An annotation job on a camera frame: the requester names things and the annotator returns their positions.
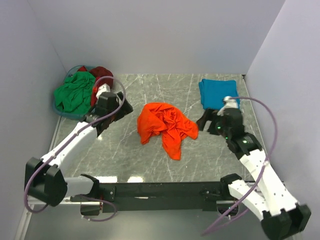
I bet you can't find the orange t shirt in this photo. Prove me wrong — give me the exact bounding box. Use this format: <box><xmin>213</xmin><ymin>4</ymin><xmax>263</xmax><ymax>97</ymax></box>
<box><xmin>137</xmin><ymin>102</ymin><xmax>199</xmax><ymax>161</ymax></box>

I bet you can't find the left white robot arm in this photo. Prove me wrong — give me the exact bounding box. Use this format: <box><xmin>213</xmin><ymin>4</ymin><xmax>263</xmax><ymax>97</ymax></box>
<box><xmin>24</xmin><ymin>91</ymin><xmax>133</xmax><ymax>207</ymax></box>

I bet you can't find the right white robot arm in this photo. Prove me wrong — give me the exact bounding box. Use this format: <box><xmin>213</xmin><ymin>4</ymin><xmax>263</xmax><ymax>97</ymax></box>
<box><xmin>196</xmin><ymin>108</ymin><xmax>311</xmax><ymax>240</ymax></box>

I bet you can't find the folded blue t shirt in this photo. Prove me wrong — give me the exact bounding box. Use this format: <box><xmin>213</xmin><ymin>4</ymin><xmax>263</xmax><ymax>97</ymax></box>
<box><xmin>198</xmin><ymin>79</ymin><xmax>239</xmax><ymax>110</ymax></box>

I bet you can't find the dark red t shirt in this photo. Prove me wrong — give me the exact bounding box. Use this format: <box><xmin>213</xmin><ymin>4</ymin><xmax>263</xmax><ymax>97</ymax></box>
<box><xmin>77</xmin><ymin>65</ymin><xmax>114</xmax><ymax>107</ymax></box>

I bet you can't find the green t shirt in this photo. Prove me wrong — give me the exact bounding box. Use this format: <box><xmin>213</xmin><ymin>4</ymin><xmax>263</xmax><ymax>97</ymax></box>
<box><xmin>53</xmin><ymin>71</ymin><xmax>96</xmax><ymax>115</ymax></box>

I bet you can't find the blue plastic basket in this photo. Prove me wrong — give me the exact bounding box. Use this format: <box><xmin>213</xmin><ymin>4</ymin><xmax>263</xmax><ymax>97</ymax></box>
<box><xmin>52</xmin><ymin>65</ymin><xmax>94</xmax><ymax>119</ymax></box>

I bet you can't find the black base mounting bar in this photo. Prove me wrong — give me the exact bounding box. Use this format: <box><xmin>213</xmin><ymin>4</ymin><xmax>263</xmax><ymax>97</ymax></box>
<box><xmin>96</xmin><ymin>181</ymin><xmax>235</xmax><ymax>212</ymax></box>

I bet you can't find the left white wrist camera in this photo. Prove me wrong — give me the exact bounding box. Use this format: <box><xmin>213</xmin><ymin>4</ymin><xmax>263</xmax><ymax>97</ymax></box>
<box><xmin>92</xmin><ymin>83</ymin><xmax>111</xmax><ymax>100</ymax></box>

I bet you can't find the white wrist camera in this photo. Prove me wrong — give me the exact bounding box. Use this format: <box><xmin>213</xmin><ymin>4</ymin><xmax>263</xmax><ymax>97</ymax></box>
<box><xmin>92</xmin><ymin>83</ymin><xmax>111</xmax><ymax>100</ymax></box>
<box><xmin>217</xmin><ymin>96</ymin><xmax>239</xmax><ymax>116</ymax></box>

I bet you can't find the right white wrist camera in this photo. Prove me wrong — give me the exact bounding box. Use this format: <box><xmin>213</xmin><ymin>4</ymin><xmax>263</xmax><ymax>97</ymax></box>
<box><xmin>217</xmin><ymin>96</ymin><xmax>239</xmax><ymax>116</ymax></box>

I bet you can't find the aluminium frame rail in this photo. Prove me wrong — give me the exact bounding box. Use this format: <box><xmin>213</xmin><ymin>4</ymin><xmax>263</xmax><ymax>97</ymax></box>
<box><xmin>14</xmin><ymin>182</ymin><xmax>303</xmax><ymax>240</ymax></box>

